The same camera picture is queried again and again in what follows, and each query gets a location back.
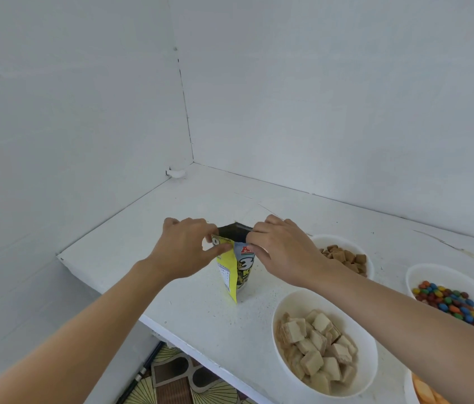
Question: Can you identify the person's left hand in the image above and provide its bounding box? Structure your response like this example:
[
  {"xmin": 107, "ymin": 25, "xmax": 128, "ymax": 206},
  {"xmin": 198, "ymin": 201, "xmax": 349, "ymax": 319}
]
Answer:
[{"xmin": 144, "ymin": 217, "xmax": 234, "ymax": 282}]

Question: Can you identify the person's right hand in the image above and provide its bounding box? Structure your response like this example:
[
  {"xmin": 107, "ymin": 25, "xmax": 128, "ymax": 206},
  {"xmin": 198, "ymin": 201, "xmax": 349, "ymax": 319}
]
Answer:
[{"xmin": 245, "ymin": 214, "xmax": 330, "ymax": 289}]

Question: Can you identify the white round bowl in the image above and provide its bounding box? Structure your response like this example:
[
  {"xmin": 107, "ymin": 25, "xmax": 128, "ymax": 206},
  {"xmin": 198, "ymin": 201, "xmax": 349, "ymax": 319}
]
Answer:
[
  {"xmin": 271, "ymin": 288, "xmax": 379, "ymax": 400},
  {"xmin": 309, "ymin": 234, "xmax": 376, "ymax": 281},
  {"xmin": 403, "ymin": 369, "xmax": 452, "ymax": 404},
  {"xmin": 405, "ymin": 263, "xmax": 474, "ymax": 333}
]

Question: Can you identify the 360 Kuaci seed bag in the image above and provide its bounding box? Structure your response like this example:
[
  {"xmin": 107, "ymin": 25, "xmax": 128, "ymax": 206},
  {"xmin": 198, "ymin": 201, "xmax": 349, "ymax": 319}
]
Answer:
[{"xmin": 211, "ymin": 222, "xmax": 263, "ymax": 304}]

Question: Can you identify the pile of brown pillow snacks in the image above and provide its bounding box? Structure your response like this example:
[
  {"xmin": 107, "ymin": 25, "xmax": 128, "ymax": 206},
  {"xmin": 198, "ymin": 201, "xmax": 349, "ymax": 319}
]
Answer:
[{"xmin": 319, "ymin": 244, "xmax": 368, "ymax": 277}]

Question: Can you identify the pile of beige wafer cubes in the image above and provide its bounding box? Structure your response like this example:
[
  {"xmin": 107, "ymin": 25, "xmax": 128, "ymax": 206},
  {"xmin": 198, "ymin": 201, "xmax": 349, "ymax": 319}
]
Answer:
[{"xmin": 276, "ymin": 309, "xmax": 359, "ymax": 396}]

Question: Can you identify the pile of colourful round candies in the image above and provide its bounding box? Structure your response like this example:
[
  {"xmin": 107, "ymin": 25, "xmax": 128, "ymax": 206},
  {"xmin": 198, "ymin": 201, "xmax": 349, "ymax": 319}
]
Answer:
[{"xmin": 412, "ymin": 281, "xmax": 474, "ymax": 331}]

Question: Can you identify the pile of orange wafer cubes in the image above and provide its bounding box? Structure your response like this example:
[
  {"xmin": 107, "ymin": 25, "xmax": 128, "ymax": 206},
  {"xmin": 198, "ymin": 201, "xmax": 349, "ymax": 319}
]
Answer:
[{"xmin": 411, "ymin": 373, "xmax": 450, "ymax": 404}]

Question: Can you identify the person's left forearm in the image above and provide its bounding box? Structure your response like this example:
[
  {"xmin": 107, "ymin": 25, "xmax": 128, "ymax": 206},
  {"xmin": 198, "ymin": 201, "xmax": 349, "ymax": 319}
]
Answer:
[{"xmin": 0, "ymin": 259, "xmax": 175, "ymax": 404}]

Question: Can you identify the person's right forearm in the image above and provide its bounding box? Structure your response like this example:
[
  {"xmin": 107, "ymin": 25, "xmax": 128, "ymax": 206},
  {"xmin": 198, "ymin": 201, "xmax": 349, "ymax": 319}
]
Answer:
[{"xmin": 304, "ymin": 260, "xmax": 474, "ymax": 404}]

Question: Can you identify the thin black pole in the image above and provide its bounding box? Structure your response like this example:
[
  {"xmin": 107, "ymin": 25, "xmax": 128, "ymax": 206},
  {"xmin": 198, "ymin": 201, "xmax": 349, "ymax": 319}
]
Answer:
[{"xmin": 115, "ymin": 341, "xmax": 165, "ymax": 404}]

